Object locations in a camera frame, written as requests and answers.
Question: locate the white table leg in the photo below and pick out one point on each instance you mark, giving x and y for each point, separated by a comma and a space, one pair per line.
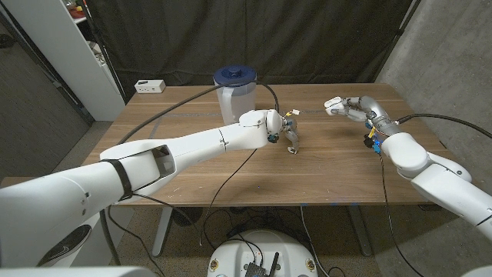
161, 231

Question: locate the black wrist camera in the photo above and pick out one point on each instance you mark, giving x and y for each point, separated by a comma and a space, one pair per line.
273, 138
371, 143

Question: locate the black torso computer module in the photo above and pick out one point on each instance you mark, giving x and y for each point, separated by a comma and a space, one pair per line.
255, 271

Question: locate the black torso antenna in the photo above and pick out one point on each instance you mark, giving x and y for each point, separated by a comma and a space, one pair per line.
274, 265

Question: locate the red shelf item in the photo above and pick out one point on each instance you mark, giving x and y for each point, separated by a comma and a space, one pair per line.
77, 13

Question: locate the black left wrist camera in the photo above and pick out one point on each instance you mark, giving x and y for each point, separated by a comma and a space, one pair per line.
273, 138

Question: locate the black round floor fan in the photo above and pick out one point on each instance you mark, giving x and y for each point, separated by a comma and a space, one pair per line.
188, 216

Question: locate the black backdrop stand pole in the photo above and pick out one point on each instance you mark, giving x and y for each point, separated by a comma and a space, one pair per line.
99, 38
399, 34

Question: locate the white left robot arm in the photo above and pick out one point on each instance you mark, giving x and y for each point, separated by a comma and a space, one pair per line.
134, 173

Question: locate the white AirPod earbud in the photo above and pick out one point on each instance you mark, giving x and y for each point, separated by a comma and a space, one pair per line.
291, 150

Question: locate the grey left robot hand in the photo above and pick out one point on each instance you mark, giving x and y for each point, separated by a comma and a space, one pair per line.
292, 132

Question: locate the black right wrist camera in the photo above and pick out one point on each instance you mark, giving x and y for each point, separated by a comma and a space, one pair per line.
371, 143

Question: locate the white shelf cabinet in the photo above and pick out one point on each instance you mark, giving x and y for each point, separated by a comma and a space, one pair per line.
69, 50

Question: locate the black backdrop curtain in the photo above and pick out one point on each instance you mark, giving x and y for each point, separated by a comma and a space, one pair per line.
307, 38

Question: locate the white power strip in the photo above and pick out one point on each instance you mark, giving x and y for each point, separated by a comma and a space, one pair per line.
150, 86

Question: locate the white robot torso base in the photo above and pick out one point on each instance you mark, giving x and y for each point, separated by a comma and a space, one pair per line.
238, 254

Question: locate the frosted pitcher with blue lid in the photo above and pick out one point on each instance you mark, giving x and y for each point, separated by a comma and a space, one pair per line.
236, 102

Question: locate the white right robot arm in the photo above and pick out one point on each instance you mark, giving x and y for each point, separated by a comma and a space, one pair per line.
434, 177

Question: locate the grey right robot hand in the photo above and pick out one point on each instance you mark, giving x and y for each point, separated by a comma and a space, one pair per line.
365, 107

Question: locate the grey table leg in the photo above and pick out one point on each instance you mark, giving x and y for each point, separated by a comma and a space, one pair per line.
359, 231

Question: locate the white AirPods case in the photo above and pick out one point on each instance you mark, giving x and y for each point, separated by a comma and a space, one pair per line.
333, 104

